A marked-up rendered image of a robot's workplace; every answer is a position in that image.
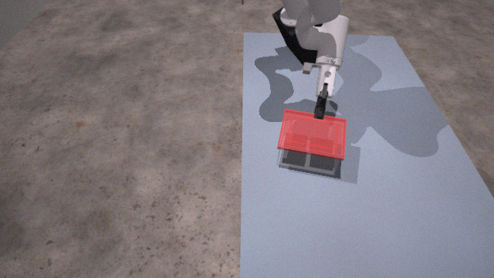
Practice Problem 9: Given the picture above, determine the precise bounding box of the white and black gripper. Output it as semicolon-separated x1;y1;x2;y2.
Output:
314;65;340;120

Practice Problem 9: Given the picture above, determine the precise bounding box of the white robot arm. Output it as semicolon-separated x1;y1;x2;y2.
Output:
280;0;350;75

